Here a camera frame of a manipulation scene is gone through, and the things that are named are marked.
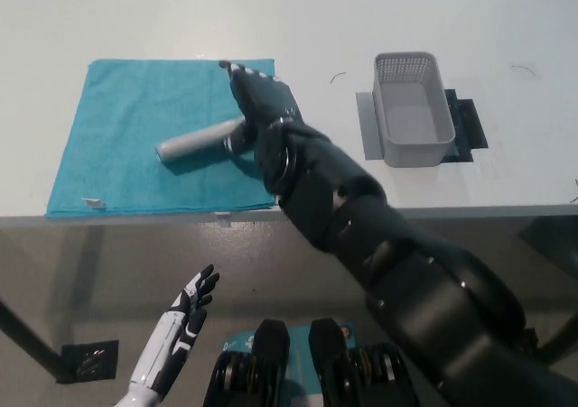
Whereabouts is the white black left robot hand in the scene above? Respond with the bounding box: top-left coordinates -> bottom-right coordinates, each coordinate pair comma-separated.
127,264 -> 222,397

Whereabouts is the silver grey calculator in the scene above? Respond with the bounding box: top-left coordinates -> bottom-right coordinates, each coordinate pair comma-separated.
154,118 -> 246,165

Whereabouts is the black table leg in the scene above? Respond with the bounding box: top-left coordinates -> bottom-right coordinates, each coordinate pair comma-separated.
0,298 -> 63,377

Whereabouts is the teal microfiber towel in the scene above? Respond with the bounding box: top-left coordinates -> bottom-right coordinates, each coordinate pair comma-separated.
44,57 -> 278,220

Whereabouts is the grey perforated plastic basket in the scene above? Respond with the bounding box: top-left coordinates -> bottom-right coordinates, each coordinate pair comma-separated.
373,51 -> 457,170

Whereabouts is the black flat mat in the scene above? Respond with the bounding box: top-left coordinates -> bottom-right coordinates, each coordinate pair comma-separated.
444,88 -> 490,164

